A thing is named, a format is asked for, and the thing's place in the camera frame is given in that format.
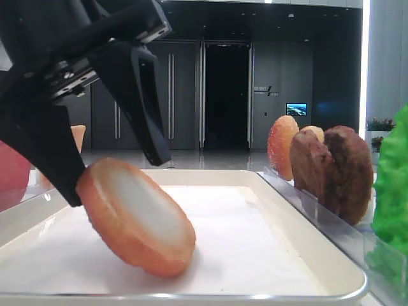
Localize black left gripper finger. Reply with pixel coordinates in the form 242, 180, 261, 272
0, 68, 87, 208
89, 41, 171, 166

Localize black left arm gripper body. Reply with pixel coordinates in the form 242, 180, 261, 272
1, 1, 171, 105

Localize bread bun half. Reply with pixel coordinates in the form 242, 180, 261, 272
76, 157, 196, 278

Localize front orange cheese slice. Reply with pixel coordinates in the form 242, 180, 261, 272
71, 125, 86, 153

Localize red tomato slice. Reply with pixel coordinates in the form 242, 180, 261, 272
1, 142, 31, 211

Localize front bread bun slice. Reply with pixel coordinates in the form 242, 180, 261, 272
267, 115, 299, 181

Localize bread bun slice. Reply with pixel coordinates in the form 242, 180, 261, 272
267, 115, 299, 181
301, 126, 324, 143

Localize clear bread rack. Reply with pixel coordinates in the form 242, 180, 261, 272
263, 166, 294, 186

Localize rear bread bun slice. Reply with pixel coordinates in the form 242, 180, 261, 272
301, 126, 324, 143

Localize front brown meat patty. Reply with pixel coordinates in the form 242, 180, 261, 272
289, 131, 334, 203

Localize brown meat patty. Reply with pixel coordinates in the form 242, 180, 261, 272
322, 126, 374, 225
289, 131, 334, 203

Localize rear brown meat patty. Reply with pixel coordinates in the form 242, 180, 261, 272
322, 126, 374, 225

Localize green lettuce leaf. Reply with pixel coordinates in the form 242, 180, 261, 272
365, 105, 408, 281

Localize clear lettuce rack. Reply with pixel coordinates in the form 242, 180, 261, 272
357, 224, 407, 305

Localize dark double door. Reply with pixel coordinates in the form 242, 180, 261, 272
91, 41, 196, 150

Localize white paper tray liner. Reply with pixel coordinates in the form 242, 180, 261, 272
1, 186, 323, 295

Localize cream white tray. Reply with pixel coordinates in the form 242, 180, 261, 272
1, 170, 368, 305

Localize potted plants on shelf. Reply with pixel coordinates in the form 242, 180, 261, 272
365, 118, 395, 152

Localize clear patty rack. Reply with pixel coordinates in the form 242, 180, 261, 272
295, 186, 374, 229

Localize small wall display screen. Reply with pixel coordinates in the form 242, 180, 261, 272
286, 103, 307, 117

